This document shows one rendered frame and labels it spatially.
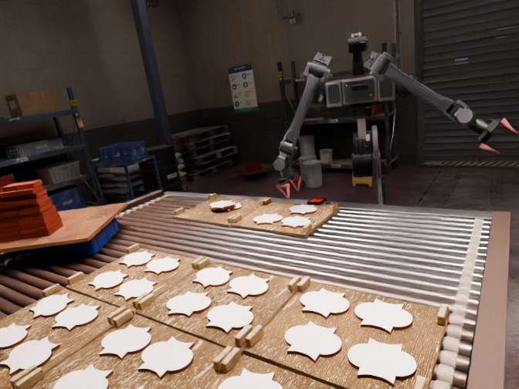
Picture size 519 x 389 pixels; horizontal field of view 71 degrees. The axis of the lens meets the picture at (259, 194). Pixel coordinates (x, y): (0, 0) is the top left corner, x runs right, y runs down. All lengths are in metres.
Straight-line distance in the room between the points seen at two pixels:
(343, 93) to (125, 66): 5.65
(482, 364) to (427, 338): 0.13
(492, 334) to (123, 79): 6.98
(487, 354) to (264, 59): 6.76
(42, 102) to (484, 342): 5.58
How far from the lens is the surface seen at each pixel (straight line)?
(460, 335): 1.06
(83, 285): 1.55
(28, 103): 5.80
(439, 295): 1.20
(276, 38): 7.19
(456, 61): 6.13
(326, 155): 6.43
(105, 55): 7.28
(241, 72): 7.65
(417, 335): 1.01
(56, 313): 1.41
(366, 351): 0.94
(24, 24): 6.75
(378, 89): 2.29
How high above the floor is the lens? 1.55
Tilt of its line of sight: 16 degrees down
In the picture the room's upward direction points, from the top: 8 degrees counter-clockwise
